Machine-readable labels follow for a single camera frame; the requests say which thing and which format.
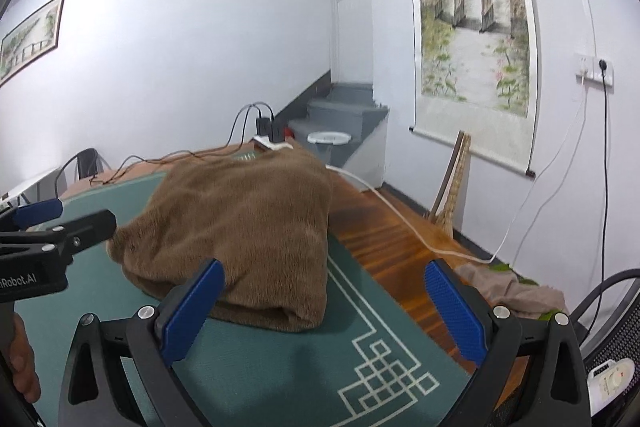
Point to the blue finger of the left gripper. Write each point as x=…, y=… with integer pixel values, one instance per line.
x=80, y=234
x=27, y=216

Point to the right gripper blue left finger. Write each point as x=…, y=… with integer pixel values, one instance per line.
x=95, y=388

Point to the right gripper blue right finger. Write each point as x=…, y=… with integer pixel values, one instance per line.
x=553, y=390

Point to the brown fleece garment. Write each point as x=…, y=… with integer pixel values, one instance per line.
x=265, y=219

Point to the white folding table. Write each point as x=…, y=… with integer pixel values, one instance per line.
x=42, y=186

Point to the person left hand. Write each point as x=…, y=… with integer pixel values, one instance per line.
x=22, y=358

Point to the white device on chair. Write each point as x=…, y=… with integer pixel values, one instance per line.
x=607, y=382

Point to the black metal chair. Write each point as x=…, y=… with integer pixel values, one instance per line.
x=88, y=164

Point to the grey brown cloth on bench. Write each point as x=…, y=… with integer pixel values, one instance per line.
x=525, y=299

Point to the framed landscape picture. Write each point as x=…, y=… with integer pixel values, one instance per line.
x=35, y=36

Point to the wooden ruler stick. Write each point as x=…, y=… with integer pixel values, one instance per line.
x=442, y=211

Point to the white power strip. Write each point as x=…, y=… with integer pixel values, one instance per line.
x=263, y=143

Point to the black power adapter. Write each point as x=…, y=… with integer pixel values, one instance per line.
x=276, y=132
x=263, y=126

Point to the white plate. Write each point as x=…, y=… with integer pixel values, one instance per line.
x=329, y=138

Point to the hanging scroll painting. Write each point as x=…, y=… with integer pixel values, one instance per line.
x=477, y=72

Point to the wall socket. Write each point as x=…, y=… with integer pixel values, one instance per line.
x=593, y=68

